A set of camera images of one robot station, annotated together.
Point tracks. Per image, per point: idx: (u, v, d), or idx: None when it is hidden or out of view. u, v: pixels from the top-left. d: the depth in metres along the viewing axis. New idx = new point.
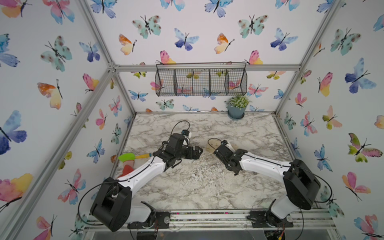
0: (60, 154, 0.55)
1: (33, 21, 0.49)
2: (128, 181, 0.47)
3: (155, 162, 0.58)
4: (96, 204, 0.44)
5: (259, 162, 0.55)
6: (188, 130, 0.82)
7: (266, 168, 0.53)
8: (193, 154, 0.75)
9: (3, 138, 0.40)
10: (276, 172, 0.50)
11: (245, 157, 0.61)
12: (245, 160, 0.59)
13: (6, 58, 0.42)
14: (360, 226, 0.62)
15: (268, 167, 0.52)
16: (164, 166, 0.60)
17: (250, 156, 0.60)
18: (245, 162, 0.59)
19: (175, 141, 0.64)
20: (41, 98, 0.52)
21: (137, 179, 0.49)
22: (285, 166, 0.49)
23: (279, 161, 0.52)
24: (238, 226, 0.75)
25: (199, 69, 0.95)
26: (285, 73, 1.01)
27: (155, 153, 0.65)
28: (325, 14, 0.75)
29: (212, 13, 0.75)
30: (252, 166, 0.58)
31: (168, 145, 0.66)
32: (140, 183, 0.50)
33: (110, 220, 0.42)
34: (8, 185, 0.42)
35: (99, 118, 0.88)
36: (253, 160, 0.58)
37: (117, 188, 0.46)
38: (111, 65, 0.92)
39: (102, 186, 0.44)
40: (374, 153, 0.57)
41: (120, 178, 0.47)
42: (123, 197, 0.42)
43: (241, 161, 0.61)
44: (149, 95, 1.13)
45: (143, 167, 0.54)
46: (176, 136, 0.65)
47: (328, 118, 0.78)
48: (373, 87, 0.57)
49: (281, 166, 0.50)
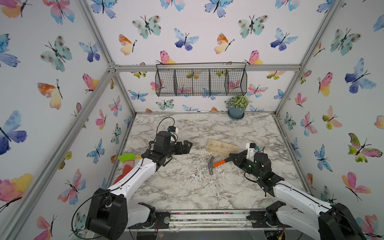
0: (60, 154, 0.55)
1: (33, 21, 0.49)
2: (121, 188, 0.46)
3: (145, 164, 0.56)
4: (91, 217, 0.42)
5: (295, 194, 0.53)
6: (173, 126, 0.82)
7: (300, 201, 0.51)
8: (182, 149, 0.75)
9: (3, 138, 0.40)
10: (312, 209, 0.47)
11: (280, 185, 0.59)
12: (279, 187, 0.58)
13: (6, 58, 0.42)
14: (360, 226, 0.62)
15: (303, 201, 0.50)
16: (155, 166, 0.59)
17: (286, 186, 0.58)
18: (279, 189, 0.58)
19: (162, 139, 0.63)
20: (41, 98, 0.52)
21: (129, 184, 0.48)
22: (325, 206, 0.46)
23: (319, 200, 0.49)
24: (238, 226, 0.75)
25: (200, 69, 0.95)
26: (285, 73, 1.01)
27: (144, 155, 0.61)
28: (325, 14, 0.75)
29: (212, 13, 0.75)
30: (287, 197, 0.56)
31: (155, 143, 0.65)
32: (133, 188, 0.49)
33: (109, 229, 0.41)
34: (8, 185, 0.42)
35: (99, 118, 0.88)
36: (288, 189, 0.56)
37: (110, 197, 0.45)
38: (112, 65, 0.93)
39: (93, 200, 0.42)
40: (374, 154, 0.57)
41: (111, 187, 0.46)
42: (118, 205, 0.41)
43: (275, 186, 0.60)
44: (149, 95, 1.13)
45: (133, 170, 0.53)
46: (162, 134, 0.64)
47: (328, 118, 0.78)
48: (373, 87, 0.57)
49: (320, 204, 0.47)
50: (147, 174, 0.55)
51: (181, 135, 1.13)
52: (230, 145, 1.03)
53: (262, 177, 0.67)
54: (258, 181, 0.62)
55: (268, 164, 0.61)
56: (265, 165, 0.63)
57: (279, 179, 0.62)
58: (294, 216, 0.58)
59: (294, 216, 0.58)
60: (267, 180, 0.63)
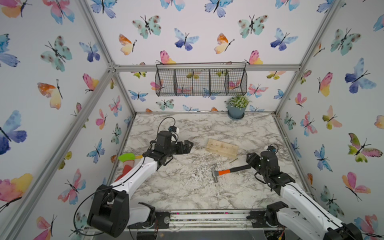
0: (60, 154, 0.55)
1: (33, 21, 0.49)
2: (123, 185, 0.46)
3: (147, 162, 0.57)
4: (93, 213, 0.43)
5: (304, 200, 0.50)
6: (174, 127, 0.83)
7: (309, 210, 0.49)
8: (183, 148, 0.76)
9: (3, 138, 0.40)
10: (320, 222, 0.45)
11: (289, 187, 0.56)
12: (289, 189, 0.55)
13: (6, 58, 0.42)
14: (360, 226, 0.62)
15: (312, 211, 0.47)
16: (156, 165, 0.60)
17: (296, 189, 0.54)
18: (287, 189, 0.56)
19: (162, 139, 0.65)
20: (41, 98, 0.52)
21: (131, 181, 0.48)
22: (335, 223, 0.43)
23: (330, 214, 0.45)
24: (238, 226, 0.75)
25: (200, 69, 0.95)
26: (285, 73, 1.01)
27: (145, 154, 0.61)
28: (325, 14, 0.75)
29: (212, 13, 0.75)
30: (294, 201, 0.54)
31: (156, 143, 0.66)
32: (135, 185, 0.50)
33: (110, 226, 0.42)
34: (8, 185, 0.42)
35: (99, 118, 0.88)
36: (298, 194, 0.53)
37: (112, 194, 0.45)
38: (112, 65, 0.93)
39: (96, 195, 0.43)
40: (374, 153, 0.57)
41: (113, 184, 0.46)
42: (120, 201, 0.41)
43: (284, 187, 0.57)
44: (149, 95, 1.13)
45: (135, 168, 0.54)
46: (163, 133, 0.65)
47: (328, 118, 0.78)
48: (373, 87, 0.57)
49: (330, 219, 0.44)
50: (147, 172, 0.55)
51: (181, 135, 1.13)
52: (230, 145, 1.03)
53: (270, 173, 0.66)
54: (265, 178, 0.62)
55: (273, 160, 0.62)
56: (270, 160, 0.64)
57: (289, 180, 0.58)
58: (299, 225, 0.55)
59: (298, 222, 0.56)
60: (275, 177, 0.61)
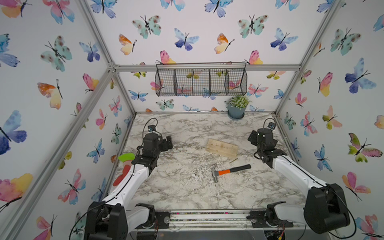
0: (60, 154, 0.55)
1: (33, 21, 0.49)
2: (116, 198, 0.45)
3: (138, 170, 0.56)
4: (89, 232, 0.41)
5: (292, 167, 0.53)
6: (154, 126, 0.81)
7: (297, 175, 0.51)
8: (167, 144, 0.78)
9: (3, 138, 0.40)
10: (306, 183, 0.47)
11: (281, 158, 0.58)
12: (280, 160, 0.58)
13: (6, 58, 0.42)
14: (360, 226, 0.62)
15: (300, 176, 0.50)
16: (148, 170, 0.59)
17: (286, 160, 0.57)
18: (277, 161, 0.59)
19: (150, 143, 0.62)
20: (41, 98, 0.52)
21: (125, 192, 0.47)
22: (319, 183, 0.46)
23: (315, 176, 0.48)
24: (238, 226, 0.75)
25: (200, 69, 0.95)
26: (285, 73, 1.01)
27: (135, 162, 0.59)
28: (325, 14, 0.75)
29: (212, 13, 0.75)
30: (284, 170, 0.57)
31: (144, 148, 0.64)
32: (128, 196, 0.48)
33: None
34: (8, 185, 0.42)
35: (99, 118, 0.88)
36: (288, 163, 0.56)
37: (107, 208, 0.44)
38: (112, 65, 0.93)
39: (89, 214, 0.41)
40: (374, 153, 0.57)
41: (106, 199, 0.44)
42: (116, 215, 0.40)
43: (275, 158, 0.60)
44: (149, 95, 1.13)
45: (126, 178, 0.52)
46: (149, 138, 0.63)
47: (328, 118, 0.78)
48: (374, 87, 0.57)
49: (315, 180, 0.47)
50: (140, 179, 0.55)
51: (181, 135, 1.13)
52: (231, 145, 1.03)
53: (264, 148, 0.69)
54: (260, 152, 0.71)
55: (268, 135, 0.64)
56: (266, 135, 0.66)
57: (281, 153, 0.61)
58: (289, 206, 0.60)
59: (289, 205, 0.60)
60: (269, 151, 0.63)
